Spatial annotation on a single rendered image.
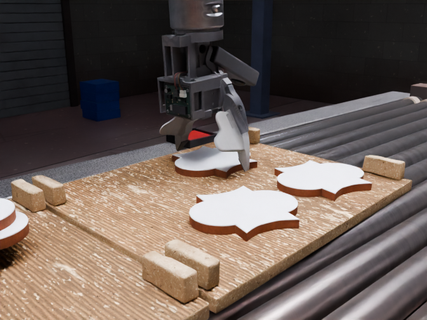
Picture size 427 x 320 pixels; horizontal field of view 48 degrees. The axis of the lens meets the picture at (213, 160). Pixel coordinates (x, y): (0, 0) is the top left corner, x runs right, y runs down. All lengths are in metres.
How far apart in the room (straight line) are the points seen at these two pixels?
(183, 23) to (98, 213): 0.27
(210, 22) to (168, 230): 0.28
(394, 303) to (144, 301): 0.23
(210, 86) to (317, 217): 0.23
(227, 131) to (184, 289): 0.32
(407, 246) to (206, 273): 0.27
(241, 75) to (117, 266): 0.38
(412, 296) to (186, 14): 0.43
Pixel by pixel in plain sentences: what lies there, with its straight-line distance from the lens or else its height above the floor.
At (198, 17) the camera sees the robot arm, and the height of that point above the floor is 1.16.
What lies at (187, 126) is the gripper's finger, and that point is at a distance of 0.77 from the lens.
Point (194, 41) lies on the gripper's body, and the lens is 0.66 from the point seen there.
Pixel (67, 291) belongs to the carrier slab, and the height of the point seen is 0.94.
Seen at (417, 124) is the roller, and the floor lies 0.92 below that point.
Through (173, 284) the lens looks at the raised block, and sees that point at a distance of 0.42.
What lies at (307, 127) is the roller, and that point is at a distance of 1.08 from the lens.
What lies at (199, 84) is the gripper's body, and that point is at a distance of 0.65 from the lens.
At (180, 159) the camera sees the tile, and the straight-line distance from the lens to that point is 0.74.
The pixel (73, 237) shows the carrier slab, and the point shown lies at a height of 0.94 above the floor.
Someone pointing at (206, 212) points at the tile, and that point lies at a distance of 0.56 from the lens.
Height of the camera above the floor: 1.17
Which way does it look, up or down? 18 degrees down
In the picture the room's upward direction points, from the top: straight up
